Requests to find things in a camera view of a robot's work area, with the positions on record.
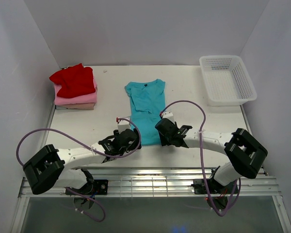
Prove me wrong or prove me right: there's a teal t shirt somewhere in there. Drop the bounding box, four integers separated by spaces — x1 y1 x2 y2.
125 79 165 146

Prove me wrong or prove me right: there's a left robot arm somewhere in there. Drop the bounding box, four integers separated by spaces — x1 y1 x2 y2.
23 129 141 195

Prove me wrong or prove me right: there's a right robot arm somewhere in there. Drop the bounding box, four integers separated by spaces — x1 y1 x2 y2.
155 118 268 193

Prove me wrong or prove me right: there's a beige folded t shirt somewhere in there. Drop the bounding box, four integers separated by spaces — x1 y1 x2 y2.
55 103 95 110

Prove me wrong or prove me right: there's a pink folded t shirt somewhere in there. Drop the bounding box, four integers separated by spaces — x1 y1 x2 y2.
54 80 97 105

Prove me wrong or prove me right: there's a white plastic basket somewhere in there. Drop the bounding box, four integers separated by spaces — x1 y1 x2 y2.
199 55 257 106

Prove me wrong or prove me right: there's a red folded t shirt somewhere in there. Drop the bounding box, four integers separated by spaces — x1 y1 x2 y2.
49 64 96 99

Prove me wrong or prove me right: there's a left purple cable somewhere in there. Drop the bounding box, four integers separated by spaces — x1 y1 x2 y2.
16 117 143 223

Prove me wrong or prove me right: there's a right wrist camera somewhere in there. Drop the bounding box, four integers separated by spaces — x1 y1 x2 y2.
160 111 175 123

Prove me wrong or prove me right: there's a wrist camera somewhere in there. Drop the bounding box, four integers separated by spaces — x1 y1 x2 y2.
160 111 175 123
116 117 131 133

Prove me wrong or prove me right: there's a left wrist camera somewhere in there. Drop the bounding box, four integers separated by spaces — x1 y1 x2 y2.
116 117 131 133

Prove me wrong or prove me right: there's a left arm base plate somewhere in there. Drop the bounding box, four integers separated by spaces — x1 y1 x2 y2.
85 180 109 195

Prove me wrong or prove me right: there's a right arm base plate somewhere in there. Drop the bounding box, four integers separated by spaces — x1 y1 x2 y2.
191 178 234 194

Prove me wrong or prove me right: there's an aluminium frame rail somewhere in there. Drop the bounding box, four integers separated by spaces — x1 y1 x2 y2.
9 104 291 233

